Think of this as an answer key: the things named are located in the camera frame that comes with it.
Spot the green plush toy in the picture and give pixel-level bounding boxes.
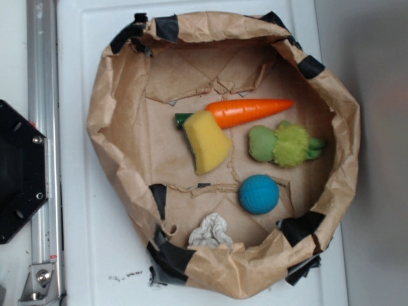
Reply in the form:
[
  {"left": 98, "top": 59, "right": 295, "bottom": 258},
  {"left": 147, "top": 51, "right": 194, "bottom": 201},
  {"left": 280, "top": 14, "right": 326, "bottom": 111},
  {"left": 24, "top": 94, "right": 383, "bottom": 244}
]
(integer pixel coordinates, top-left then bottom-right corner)
[{"left": 248, "top": 120, "right": 326, "bottom": 168}]

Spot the yellow sponge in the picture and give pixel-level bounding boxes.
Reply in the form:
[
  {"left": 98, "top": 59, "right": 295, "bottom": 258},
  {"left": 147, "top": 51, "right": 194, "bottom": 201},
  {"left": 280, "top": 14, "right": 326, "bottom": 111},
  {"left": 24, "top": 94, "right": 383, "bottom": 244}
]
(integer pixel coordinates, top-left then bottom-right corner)
[{"left": 183, "top": 111, "right": 232, "bottom": 175}]

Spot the white plastic tray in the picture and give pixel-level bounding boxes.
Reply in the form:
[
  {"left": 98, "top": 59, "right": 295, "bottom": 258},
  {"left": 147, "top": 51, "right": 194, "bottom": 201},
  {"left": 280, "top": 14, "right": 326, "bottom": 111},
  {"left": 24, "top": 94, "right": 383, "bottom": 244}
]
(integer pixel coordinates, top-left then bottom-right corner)
[{"left": 57, "top": 1, "right": 348, "bottom": 305}]

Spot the crumpled white paper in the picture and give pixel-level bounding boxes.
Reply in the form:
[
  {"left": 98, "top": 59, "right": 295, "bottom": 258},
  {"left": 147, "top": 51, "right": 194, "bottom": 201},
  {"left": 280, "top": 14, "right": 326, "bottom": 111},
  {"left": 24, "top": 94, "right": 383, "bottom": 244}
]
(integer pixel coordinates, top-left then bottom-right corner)
[{"left": 188, "top": 212, "right": 233, "bottom": 247}]

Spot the orange plastic toy carrot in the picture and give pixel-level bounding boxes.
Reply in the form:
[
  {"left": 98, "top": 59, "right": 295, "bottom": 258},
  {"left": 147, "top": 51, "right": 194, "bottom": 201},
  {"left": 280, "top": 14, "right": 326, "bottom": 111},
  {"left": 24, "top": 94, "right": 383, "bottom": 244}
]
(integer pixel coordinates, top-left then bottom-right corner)
[{"left": 205, "top": 99, "right": 295, "bottom": 129}]

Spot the blue dimpled ball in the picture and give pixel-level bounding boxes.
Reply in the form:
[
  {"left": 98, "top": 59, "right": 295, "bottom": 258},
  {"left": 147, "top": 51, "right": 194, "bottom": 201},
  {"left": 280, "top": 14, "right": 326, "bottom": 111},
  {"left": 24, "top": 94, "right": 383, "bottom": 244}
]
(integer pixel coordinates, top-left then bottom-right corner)
[{"left": 238, "top": 175, "right": 280, "bottom": 215}]

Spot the brown paper bag bin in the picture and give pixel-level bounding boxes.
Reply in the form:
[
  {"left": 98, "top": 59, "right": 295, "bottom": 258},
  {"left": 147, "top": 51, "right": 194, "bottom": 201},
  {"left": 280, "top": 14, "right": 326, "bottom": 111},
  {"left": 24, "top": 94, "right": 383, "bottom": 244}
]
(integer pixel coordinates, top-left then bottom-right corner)
[{"left": 87, "top": 11, "right": 360, "bottom": 299}]

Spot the metal corner bracket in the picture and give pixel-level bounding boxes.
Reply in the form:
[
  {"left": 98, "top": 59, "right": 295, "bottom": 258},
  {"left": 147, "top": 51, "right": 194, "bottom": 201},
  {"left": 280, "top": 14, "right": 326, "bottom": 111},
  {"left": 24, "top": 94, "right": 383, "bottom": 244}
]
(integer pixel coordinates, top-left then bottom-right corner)
[{"left": 18, "top": 263, "right": 60, "bottom": 305}]

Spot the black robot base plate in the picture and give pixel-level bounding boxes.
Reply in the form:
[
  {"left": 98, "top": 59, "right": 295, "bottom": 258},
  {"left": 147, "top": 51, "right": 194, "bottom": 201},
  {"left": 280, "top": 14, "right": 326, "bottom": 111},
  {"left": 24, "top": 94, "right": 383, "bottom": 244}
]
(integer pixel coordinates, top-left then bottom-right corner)
[{"left": 1, "top": 100, "right": 48, "bottom": 245}]

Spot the aluminium extrusion rail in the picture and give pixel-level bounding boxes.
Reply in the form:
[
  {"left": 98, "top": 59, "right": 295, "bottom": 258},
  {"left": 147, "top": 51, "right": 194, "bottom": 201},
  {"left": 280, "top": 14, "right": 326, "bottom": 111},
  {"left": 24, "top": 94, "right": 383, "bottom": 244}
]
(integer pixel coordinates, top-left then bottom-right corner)
[{"left": 26, "top": 1, "right": 66, "bottom": 305}]

